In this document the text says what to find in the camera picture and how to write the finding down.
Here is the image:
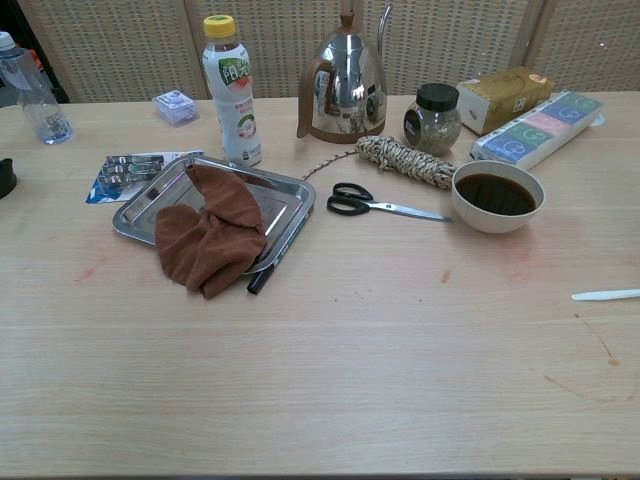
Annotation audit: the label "white plastic spoon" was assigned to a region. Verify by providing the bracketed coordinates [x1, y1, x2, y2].
[571, 288, 640, 302]

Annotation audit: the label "white bowl with dark liquid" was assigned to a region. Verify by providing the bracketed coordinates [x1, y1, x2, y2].
[451, 159, 546, 235]

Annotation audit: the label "black marker pen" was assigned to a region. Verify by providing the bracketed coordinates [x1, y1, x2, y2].
[246, 219, 307, 297]

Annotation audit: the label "brown cloth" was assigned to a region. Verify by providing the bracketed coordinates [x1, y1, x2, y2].
[153, 163, 269, 301]

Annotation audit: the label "steel gooseneck kettle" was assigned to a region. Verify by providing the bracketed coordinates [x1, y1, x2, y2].
[296, 4, 394, 143]

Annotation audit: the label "glass jar black lid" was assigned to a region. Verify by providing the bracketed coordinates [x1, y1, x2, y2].
[403, 82, 463, 157]

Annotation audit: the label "yellow-capped drink bottle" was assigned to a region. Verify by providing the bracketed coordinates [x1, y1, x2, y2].
[201, 14, 265, 169]

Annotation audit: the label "steel rectangular tray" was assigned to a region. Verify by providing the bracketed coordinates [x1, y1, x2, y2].
[111, 154, 318, 272]

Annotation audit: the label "small clear purple box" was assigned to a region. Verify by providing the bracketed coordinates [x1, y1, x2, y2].
[152, 88, 202, 125]

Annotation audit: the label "blue blister pack clips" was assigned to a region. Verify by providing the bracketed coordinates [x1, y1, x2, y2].
[84, 148, 206, 206]

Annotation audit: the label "gold tissue box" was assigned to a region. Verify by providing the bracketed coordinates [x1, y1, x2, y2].
[455, 66, 557, 137]

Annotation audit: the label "multicolour tissue pack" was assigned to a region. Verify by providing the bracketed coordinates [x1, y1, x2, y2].
[469, 89, 605, 172]

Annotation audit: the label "woven folding screen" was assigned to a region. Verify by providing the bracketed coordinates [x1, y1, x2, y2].
[17, 0, 640, 104]

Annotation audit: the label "clear water bottle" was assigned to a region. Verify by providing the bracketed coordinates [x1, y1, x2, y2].
[0, 31, 75, 147]

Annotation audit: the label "black cast-iron teapot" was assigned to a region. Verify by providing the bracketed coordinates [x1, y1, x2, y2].
[0, 157, 19, 202]

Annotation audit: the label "black-handled scissors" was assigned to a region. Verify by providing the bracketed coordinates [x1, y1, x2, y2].
[326, 182, 455, 224]

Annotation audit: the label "braided rope bundle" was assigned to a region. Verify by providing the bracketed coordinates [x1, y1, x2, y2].
[301, 135, 459, 192]

